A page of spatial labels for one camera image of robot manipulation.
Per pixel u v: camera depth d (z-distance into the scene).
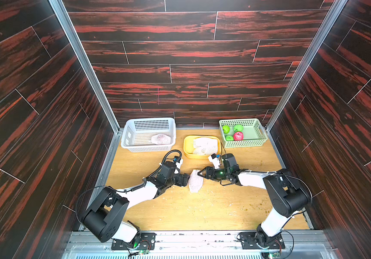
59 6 0.66
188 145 1.09
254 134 1.15
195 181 0.86
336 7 0.66
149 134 1.08
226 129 1.12
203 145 1.02
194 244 0.74
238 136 1.08
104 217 0.43
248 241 0.73
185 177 0.80
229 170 0.75
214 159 0.86
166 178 0.68
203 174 0.88
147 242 0.72
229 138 1.07
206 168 0.82
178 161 0.80
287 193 0.48
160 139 1.05
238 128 1.15
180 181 0.78
